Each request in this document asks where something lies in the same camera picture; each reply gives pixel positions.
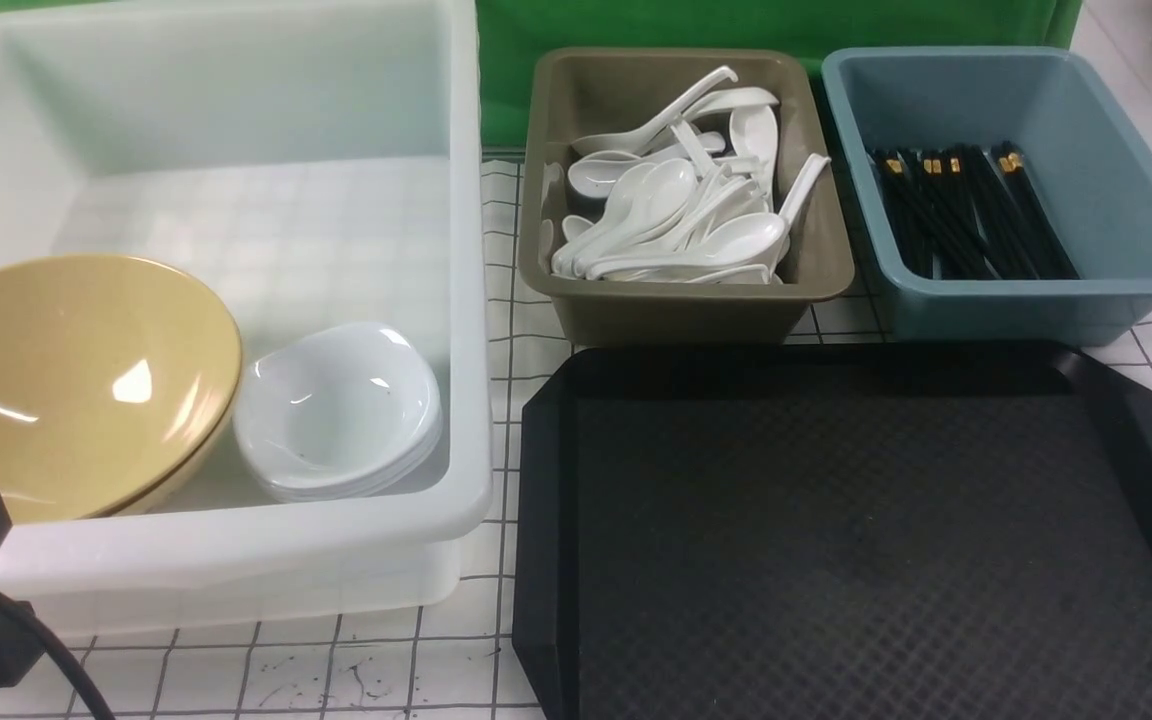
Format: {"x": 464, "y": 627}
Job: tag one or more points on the white ceramic soup spoon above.
{"x": 736, "y": 242}

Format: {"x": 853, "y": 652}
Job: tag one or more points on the yellow noodle bowl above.
{"x": 105, "y": 343}

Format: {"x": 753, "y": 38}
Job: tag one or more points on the yellow bowl in tub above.
{"x": 99, "y": 477}

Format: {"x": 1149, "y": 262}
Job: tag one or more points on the pile of white spoons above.
{"x": 704, "y": 159}

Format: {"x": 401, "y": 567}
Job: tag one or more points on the white dish stack in tub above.
{"x": 340, "y": 413}

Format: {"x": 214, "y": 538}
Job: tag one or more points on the olive brown spoon bin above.
{"x": 806, "y": 250}

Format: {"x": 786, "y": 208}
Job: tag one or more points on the large white plastic tub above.
{"x": 315, "y": 163}

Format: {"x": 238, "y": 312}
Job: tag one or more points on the black serving tray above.
{"x": 904, "y": 531}

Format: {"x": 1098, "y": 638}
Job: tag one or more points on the bundle of black chopsticks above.
{"x": 969, "y": 213}

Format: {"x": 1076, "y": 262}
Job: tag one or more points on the blue chopstick bin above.
{"x": 1091, "y": 169}

